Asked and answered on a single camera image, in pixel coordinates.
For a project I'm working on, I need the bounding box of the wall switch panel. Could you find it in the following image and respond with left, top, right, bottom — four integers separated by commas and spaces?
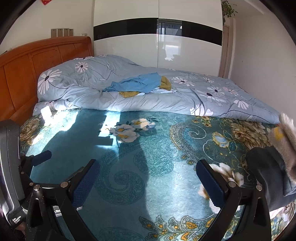
50, 28, 74, 38

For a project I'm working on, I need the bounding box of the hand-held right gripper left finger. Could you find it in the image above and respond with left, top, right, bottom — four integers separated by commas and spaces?
25, 159, 101, 241

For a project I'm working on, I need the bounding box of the beige fuzzy folded garment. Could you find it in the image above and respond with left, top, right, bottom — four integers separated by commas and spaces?
268, 113, 296, 183

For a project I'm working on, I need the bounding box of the green potted plant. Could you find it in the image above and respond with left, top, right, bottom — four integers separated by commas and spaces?
221, 0, 238, 25

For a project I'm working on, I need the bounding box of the wooden headboard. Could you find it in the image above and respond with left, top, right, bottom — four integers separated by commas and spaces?
0, 36, 94, 126

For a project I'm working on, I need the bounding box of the dark grey folded garment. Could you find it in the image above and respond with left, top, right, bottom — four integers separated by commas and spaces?
245, 146, 296, 210

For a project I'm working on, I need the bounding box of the light blue pillow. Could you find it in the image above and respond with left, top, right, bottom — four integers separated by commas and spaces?
32, 101, 58, 116

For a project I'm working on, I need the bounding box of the white wardrobe with black stripe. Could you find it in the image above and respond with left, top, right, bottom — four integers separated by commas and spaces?
92, 0, 223, 78

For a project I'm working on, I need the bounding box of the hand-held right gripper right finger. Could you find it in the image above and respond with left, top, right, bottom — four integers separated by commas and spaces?
196, 159, 271, 241

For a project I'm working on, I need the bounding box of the door frame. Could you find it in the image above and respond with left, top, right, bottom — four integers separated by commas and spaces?
218, 19, 236, 79

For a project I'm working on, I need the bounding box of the mustard yellow knit sweater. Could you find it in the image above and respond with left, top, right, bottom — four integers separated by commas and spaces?
119, 75, 173, 99

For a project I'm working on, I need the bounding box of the light blue floral duvet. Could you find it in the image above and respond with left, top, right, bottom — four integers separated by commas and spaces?
37, 54, 281, 124

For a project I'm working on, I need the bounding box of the white cloth item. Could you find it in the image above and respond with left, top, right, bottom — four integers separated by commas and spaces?
41, 107, 53, 119

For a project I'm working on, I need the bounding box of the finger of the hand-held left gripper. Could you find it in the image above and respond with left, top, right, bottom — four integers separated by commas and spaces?
20, 150, 53, 186

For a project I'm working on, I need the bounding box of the teal floral blanket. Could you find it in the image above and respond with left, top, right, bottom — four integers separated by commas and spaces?
20, 108, 296, 241

